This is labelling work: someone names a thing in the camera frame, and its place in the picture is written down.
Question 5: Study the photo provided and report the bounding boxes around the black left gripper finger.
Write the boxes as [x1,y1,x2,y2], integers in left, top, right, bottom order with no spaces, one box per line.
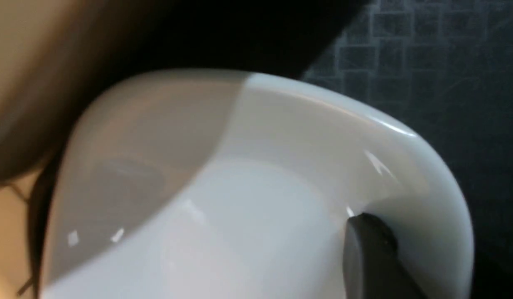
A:
[342,213,427,299]

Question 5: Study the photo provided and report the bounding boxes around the black textured serving tray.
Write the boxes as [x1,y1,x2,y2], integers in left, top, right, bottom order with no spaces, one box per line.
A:
[28,0,513,299]

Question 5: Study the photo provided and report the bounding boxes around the large white plastic tub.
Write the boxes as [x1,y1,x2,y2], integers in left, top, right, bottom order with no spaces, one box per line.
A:
[0,0,165,183]

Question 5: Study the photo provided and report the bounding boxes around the white square dish front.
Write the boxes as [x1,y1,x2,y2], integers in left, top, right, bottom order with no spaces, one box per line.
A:
[37,70,474,299]

